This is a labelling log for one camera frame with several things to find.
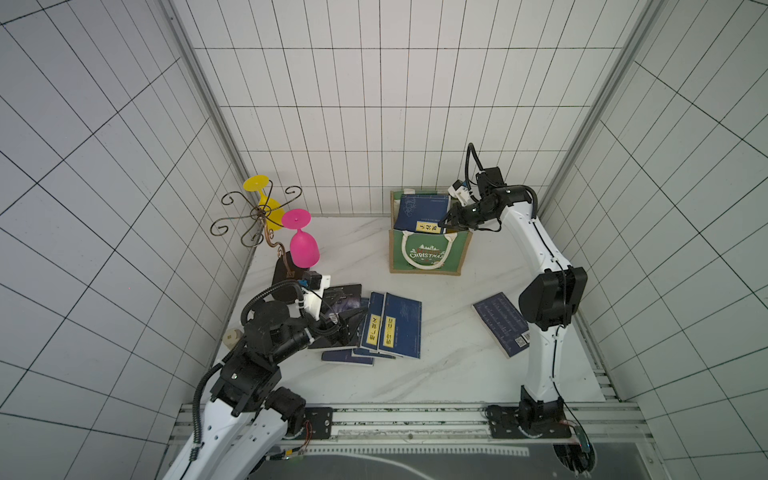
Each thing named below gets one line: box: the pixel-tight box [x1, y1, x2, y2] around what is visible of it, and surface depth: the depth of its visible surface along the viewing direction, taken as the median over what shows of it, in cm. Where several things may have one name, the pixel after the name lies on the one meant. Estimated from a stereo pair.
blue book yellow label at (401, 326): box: [378, 292, 422, 359], surface depth 89 cm
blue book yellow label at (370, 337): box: [360, 291, 385, 351], surface depth 88 cm
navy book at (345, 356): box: [321, 349, 374, 367], surface depth 83 cm
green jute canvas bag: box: [389, 189, 473, 276], surface depth 91 cm
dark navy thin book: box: [472, 292, 530, 359], surface depth 91 cm
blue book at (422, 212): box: [394, 194, 450, 234], surface depth 95 cm
